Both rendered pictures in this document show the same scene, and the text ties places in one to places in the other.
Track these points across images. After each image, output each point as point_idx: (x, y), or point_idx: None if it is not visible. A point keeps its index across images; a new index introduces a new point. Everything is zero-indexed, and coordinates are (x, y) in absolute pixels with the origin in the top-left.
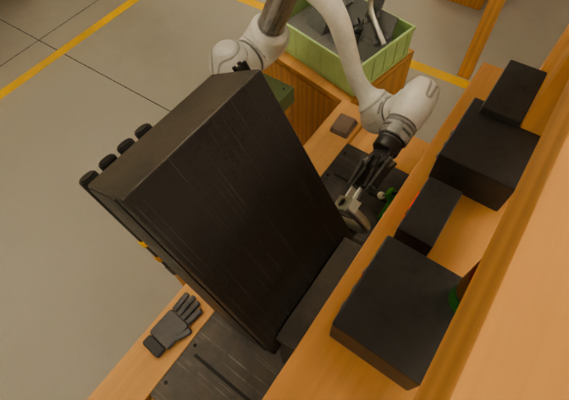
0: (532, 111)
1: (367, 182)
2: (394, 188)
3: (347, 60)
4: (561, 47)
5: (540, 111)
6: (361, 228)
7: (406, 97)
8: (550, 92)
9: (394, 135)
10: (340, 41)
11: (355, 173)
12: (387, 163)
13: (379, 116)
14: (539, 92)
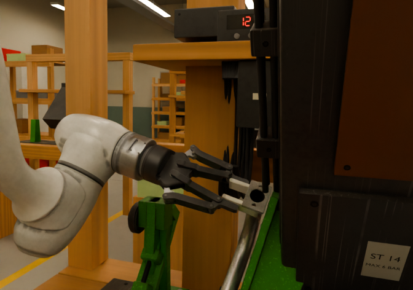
0: (238, 2)
1: (222, 171)
2: (135, 281)
3: (12, 113)
4: (93, 68)
5: (239, 1)
6: (256, 232)
7: (101, 122)
8: None
9: (153, 144)
10: (2, 69)
11: (195, 199)
12: (198, 148)
13: (85, 182)
14: (222, 0)
